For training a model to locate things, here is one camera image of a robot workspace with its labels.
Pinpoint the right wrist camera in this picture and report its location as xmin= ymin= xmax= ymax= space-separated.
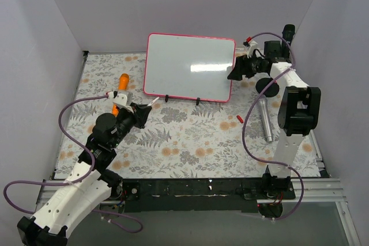
xmin=243 ymin=37 xmax=258 ymax=58

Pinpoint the pink framed whiteboard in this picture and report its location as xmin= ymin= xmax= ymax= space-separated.
xmin=143 ymin=33 xmax=236 ymax=103

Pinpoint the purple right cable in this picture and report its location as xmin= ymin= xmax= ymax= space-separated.
xmin=241 ymin=32 xmax=305 ymax=221

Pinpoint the red whiteboard marker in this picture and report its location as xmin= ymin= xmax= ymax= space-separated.
xmin=147 ymin=97 xmax=159 ymax=107

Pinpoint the purple cable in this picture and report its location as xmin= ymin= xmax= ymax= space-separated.
xmin=241 ymin=32 xmax=305 ymax=221
xmin=2 ymin=92 xmax=144 ymax=233

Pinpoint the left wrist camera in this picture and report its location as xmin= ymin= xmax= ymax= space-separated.
xmin=106 ymin=90 xmax=133 ymax=116

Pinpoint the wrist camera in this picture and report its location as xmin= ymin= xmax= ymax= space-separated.
xmin=243 ymin=37 xmax=258 ymax=58
xmin=106 ymin=90 xmax=133 ymax=116

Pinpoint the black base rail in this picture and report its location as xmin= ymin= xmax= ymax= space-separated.
xmin=110 ymin=177 xmax=296 ymax=213

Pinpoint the floral patterned mat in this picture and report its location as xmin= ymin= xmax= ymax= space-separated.
xmin=54 ymin=49 xmax=322 ymax=180

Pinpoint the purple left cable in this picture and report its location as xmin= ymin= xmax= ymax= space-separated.
xmin=2 ymin=92 xmax=144 ymax=233

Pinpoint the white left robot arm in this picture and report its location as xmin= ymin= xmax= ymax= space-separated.
xmin=17 ymin=103 xmax=152 ymax=245

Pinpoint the silver microphone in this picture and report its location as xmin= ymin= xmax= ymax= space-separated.
xmin=257 ymin=95 xmax=273 ymax=143

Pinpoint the red marker cap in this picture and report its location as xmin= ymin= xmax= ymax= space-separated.
xmin=236 ymin=115 xmax=244 ymax=123

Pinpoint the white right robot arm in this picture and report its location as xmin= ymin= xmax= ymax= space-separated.
xmin=228 ymin=37 xmax=321 ymax=199

